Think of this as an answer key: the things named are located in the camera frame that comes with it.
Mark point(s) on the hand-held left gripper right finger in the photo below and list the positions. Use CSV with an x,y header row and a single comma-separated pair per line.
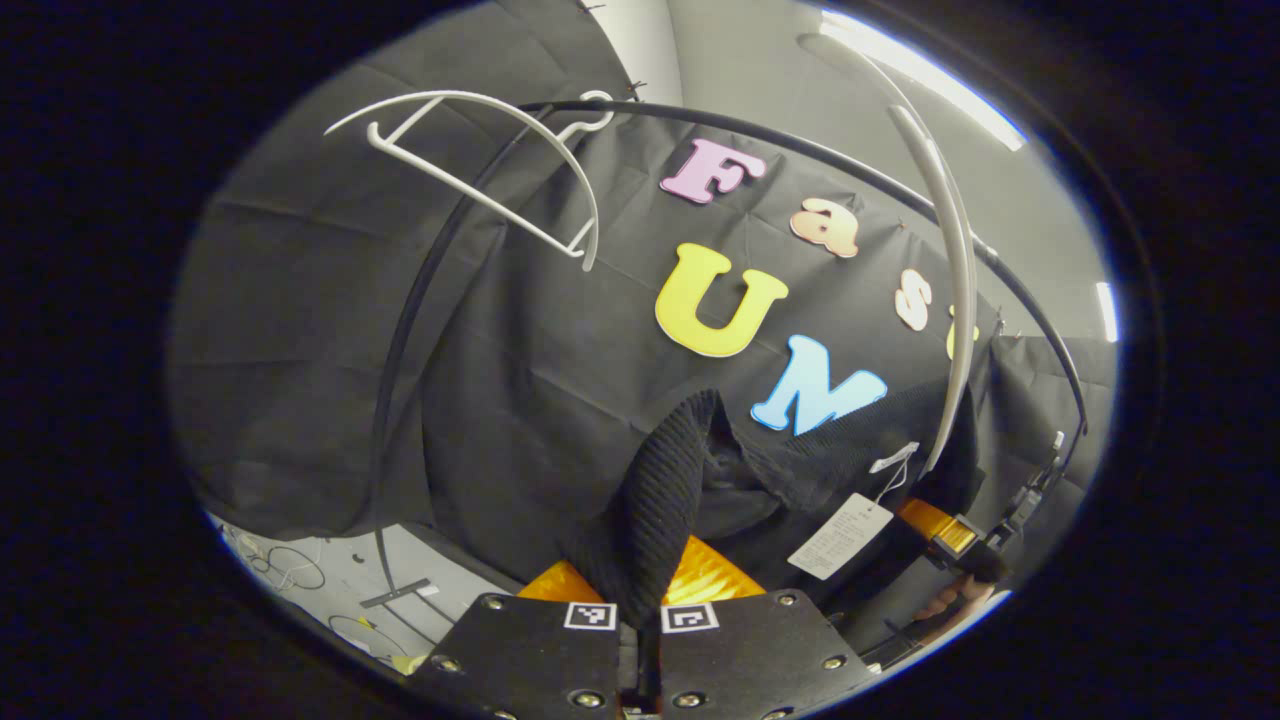
x,y
760,650

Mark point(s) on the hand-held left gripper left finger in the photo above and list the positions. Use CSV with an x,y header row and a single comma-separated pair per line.
x,y
530,650

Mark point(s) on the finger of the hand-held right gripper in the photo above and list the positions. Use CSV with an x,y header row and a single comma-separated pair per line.
x,y
930,522

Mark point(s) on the black jacket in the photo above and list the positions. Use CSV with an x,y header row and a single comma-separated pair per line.
x,y
660,500

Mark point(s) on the white plastic hanger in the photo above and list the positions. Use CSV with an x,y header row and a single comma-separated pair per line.
x,y
960,260
500,104

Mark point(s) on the black metal clothes rack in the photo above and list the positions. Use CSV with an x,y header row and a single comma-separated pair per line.
x,y
760,133

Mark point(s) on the ceiling light panel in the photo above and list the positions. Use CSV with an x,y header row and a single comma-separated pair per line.
x,y
1106,312
930,85

